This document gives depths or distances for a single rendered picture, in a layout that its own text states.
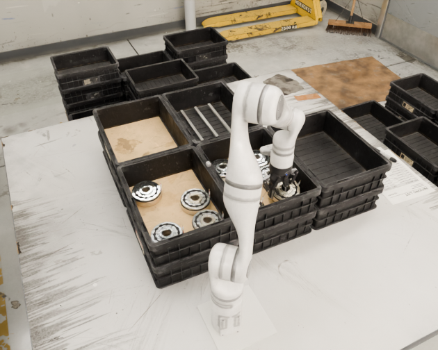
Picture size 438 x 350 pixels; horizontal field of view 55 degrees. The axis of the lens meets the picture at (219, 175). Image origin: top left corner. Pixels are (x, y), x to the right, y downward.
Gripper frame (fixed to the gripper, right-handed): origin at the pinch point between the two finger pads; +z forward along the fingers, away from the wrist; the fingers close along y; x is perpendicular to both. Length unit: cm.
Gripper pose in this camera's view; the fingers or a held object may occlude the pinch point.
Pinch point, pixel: (277, 192)
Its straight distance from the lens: 149.1
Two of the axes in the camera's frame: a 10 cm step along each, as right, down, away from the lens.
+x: -3.9, -6.3, 6.7
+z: 0.0, 7.3, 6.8
